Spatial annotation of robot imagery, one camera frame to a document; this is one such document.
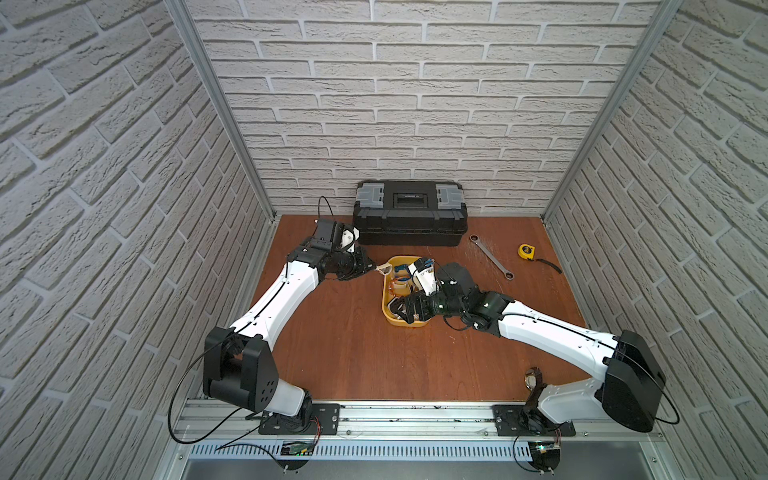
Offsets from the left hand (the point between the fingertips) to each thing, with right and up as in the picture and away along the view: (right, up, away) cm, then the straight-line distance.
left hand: (380, 260), depth 81 cm
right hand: (+7, -11, -4) cm, 13 cm away
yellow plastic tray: (+2, -12, +13) cm, 18 cm away
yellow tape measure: (+53, +2, +25) cm, 59 cm away
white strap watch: (+1, -3, +4) cm, 5 cm away
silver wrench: (+35, +7, +31) cm, 48 cm away
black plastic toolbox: (+9, +15, +17) cm, 25 cm away
